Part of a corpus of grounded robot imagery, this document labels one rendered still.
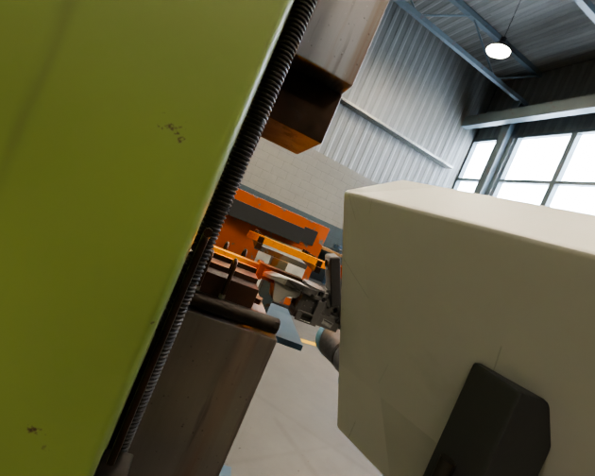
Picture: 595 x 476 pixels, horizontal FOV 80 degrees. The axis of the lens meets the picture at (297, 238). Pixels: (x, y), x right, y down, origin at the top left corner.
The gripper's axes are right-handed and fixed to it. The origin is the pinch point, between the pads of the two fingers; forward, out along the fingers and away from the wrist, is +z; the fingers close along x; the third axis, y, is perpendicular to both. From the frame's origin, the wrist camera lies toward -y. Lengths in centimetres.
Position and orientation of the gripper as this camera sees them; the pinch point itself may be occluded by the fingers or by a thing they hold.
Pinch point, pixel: (268, 271)
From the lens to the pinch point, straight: 78.1
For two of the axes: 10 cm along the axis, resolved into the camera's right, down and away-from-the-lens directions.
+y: -4.0, 9.1, 0.3
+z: -8.9, -3.9, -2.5
